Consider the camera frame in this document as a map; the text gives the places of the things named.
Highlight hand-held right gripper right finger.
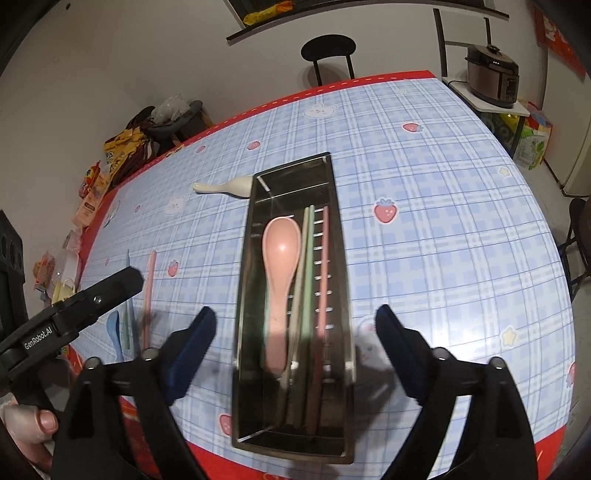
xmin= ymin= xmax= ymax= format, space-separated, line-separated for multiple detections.
xmin=375 ymin=305 xmax=539 ymax=480

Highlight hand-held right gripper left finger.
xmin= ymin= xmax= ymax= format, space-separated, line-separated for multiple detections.
xmin=51 ymin=307 xmax=218 ymax=480

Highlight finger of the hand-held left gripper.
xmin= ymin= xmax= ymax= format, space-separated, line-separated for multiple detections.
xmin=53 ymin=267 xmax=145 ymax=330

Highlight blue spoon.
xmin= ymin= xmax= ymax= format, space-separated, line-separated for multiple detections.
xmin=106 ymin=310 xmax=124 ymax=363

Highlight green spoon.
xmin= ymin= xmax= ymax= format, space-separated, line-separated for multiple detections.
xmin=119 ymin=302 xmax=139 ymax=358

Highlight green chopstick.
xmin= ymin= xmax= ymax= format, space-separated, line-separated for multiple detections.
xmin=295 ymin=204 xmax=317 ymax=430

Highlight pink spoon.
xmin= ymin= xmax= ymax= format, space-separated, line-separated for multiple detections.
xmin=261 ymin=216 xmax=303 ymax=374

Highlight cream chopstick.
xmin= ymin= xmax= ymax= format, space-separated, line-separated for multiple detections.
xmin=283 ymin=207 xmax=310 ymax=430

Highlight cream spoon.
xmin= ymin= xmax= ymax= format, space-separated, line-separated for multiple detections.
xmin=192 ymin=176 xmax=252 ymax=199

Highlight metal utensil tray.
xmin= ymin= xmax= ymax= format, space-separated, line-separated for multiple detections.
xmin=231 ymin=151 xmax=356 ymax=464

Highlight person's left hand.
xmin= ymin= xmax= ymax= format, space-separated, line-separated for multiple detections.
xmin=0 ymin=401 xmax=61 ymax=474

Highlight yellow mug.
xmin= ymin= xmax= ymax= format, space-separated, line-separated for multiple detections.
xmin=52 ymin=277 xmax=78 ymax=305

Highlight white plastic container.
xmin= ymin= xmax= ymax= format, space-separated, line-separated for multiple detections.
xmin=55 ymin=231 xmax=84 ymax=296

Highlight orange food packet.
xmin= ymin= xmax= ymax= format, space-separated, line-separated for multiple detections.
xmin=34 ymin=251 xmax=57 ymax=291

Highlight beige snack box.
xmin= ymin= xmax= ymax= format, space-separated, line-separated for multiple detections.
xmin=71 ymin=178 xmax=116 ymax=227

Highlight red snack packet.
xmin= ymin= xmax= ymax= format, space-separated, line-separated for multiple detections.
xmin=78 ymin=161 xmax=102 ymax=197

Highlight yellow snack bags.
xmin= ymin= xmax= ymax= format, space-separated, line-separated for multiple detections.
xmin=102 ymin=127 xmax=148 ymax=178

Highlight dark maroon cloth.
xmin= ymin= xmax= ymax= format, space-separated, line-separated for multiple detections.
xmin=127 ymin=106 xmax=160 ymax=155

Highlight blue plaid table mat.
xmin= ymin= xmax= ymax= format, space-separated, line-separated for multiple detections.
xmin=76 ymin=78 xmax=578 ymax=464

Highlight grey stool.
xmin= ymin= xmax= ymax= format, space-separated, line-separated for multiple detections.
xmin=145 ymin=100 xmax=214 ymax=148

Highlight clear plastic bag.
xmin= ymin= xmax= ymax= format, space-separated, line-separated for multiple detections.
xmin=151 ymin=95 xmax=192 ymax=123

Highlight green printed bag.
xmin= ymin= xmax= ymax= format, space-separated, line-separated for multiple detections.
xmin=512 ymin=122 xmax=552 ymax=171

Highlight white refrigerator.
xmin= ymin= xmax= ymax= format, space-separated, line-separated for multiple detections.
xmin=540 ymin=115 xmax=591 ymax=199

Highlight white side table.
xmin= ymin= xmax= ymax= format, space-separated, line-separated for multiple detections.
xmin=442 ymin=76 xmax=532 ymax=153

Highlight brown rice cooker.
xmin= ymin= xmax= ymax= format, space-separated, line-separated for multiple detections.
xmin=464 ymin=43 xmax=520 ymax=109

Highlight dark window sill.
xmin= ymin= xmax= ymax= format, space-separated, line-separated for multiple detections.
xmin=225 ymin=0 xmax=511 ymax=46

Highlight black round-back chair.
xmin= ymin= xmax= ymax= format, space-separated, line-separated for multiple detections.
xmin=301 ymin=34 xmax=357 ymax=86

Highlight orange snack packet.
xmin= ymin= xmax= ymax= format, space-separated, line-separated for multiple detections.
xmin=242 ymin=0 xmax=295 ymax=25

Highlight red gift box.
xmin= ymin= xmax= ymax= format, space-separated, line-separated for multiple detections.
xmin=531 ymin=0 xmax=587 ymax=79

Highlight black metal frame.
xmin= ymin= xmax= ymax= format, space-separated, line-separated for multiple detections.
xmin=433 ymin=8 xmax=494 ymax=79

